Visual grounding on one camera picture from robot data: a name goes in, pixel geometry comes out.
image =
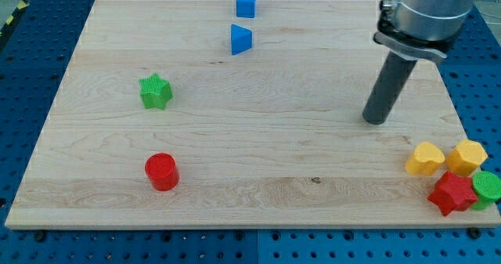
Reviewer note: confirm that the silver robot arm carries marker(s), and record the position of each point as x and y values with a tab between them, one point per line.
421	29

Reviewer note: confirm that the wooden board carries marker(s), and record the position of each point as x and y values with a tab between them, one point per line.
270	138

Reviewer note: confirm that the blue triangular prism block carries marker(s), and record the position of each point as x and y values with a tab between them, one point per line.
241	39

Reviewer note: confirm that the red cylinder block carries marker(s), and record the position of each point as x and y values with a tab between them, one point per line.
162	172

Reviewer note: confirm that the green star block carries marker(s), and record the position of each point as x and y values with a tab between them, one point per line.
155	92

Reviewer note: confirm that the blue cube block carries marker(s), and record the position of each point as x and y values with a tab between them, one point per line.
245	8

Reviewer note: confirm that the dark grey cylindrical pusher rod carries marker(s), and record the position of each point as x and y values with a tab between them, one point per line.
387	88

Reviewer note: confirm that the yellow heart block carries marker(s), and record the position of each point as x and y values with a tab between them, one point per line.
425	159

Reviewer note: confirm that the red star block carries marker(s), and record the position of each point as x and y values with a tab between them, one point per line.
453	193

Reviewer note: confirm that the yellow hexagon block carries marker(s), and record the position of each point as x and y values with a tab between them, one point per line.
466	157

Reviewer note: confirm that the green cylinder block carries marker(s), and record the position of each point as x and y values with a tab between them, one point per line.
487	188

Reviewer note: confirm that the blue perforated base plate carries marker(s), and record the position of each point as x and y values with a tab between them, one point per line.
35	51

